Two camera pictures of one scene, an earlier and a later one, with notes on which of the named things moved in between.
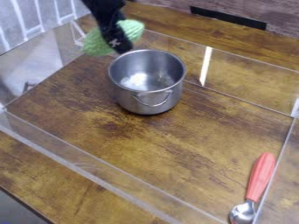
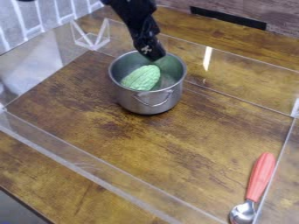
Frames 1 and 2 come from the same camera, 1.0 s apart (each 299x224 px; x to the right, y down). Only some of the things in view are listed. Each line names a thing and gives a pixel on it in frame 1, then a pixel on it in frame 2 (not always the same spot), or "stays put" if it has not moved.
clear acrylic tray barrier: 33,65 stays put
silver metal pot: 149,78 stays put
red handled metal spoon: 242,212 stays put
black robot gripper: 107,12 -> 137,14
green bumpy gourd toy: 97,44 -> 143,78
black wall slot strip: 229,17 stays put
